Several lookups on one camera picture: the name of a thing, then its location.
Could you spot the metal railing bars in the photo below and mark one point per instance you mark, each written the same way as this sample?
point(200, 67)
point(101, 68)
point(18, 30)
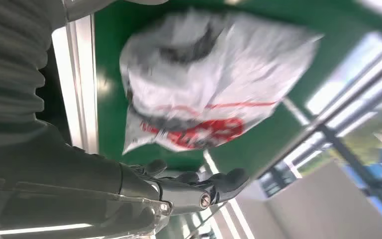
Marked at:
point(349, 105)

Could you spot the aluminium conveyor frame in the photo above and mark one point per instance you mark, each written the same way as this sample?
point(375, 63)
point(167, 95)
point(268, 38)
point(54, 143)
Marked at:
point(79, 82)

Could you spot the white package small red dot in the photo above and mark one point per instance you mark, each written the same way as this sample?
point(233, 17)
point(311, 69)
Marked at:
point(210, 82)

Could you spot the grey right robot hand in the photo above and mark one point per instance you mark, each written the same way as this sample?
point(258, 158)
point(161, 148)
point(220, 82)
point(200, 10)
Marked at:
point(62, 184)

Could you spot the green conveyor belt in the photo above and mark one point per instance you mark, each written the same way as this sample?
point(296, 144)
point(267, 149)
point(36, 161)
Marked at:
point(108, 49)

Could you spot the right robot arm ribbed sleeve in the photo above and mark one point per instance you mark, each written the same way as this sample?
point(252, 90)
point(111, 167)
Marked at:
point(9, 66)

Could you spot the dark control box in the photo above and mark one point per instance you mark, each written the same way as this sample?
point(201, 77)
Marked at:
point(276, 179)

